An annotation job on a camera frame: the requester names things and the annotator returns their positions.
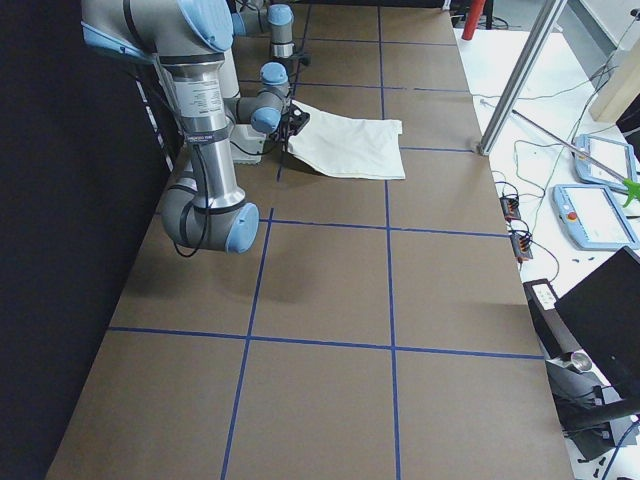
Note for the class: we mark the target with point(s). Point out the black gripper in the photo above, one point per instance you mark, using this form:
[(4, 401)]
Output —
[(286, 131)]

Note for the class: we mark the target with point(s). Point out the cream long-sleeve cat t-shirt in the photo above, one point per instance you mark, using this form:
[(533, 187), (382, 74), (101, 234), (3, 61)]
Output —
[(343, 147)]

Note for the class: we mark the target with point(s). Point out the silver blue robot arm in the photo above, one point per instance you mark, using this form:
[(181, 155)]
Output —
[(191, 43), (253, 18)]

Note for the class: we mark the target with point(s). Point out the red cylinder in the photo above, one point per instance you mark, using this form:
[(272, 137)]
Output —
[(476, 9)]

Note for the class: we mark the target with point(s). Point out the blue teach pendant near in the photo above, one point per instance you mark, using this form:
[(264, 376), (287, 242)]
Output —
[(592, 217)]

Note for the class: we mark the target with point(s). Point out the blue teach pendant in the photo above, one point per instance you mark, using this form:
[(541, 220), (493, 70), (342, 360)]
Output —
[(592, 217), (618, 156)]

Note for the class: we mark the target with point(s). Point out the dark box with white label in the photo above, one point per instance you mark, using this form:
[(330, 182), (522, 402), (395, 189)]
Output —
[(553, 333)]

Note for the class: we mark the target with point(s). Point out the blue teach pendant far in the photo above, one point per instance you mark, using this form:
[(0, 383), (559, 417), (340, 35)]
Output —
[(618, 156)]

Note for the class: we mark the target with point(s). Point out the wooden board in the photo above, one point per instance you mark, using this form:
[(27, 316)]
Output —
[(621, 90)]

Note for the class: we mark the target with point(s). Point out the metal reacher grabber stick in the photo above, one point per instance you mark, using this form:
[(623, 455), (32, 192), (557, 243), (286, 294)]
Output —
[(632, 187)]

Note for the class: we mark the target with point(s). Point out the black monitor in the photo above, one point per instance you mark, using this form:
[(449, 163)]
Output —
[(602, 313)]

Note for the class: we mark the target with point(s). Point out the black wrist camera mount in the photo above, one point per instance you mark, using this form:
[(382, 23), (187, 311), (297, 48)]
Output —
[(298, 118)]

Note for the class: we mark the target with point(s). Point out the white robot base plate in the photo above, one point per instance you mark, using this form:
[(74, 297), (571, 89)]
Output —
[(247, 145)]

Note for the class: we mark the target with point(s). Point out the black cable hub left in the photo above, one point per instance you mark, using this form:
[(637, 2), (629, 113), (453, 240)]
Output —
[(510, 207)]

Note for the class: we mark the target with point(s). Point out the black cable hub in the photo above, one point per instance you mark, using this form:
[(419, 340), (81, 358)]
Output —
[(521, 245), (510, 207)]

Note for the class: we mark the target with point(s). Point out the black cable hub right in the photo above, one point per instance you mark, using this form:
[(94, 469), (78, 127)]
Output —
[(521, 245)]

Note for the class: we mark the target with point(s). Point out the grey aluminium frame post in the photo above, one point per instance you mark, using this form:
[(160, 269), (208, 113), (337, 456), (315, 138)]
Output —
[(541, 29)]

